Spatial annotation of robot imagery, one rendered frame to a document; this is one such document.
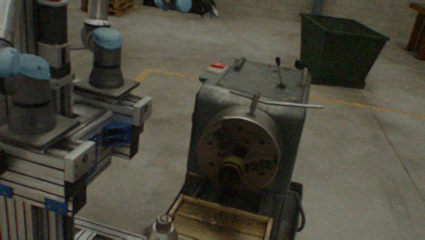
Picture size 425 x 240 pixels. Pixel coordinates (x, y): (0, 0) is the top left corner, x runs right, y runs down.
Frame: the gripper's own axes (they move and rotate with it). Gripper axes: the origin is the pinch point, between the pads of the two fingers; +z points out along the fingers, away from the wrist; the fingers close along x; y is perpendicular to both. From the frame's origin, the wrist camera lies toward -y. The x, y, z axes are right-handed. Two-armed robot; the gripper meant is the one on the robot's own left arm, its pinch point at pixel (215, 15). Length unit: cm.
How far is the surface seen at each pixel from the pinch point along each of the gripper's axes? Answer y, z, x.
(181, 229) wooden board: 116, -19, -28
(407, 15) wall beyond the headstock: -614, 784, 182
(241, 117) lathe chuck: 86, -18, 6
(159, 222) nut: 132, -54, -6
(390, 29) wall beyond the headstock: -609, 788, 130
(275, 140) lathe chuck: 94, -7, 11
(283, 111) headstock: 79, -1, 16
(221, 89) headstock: 64, -14, -1
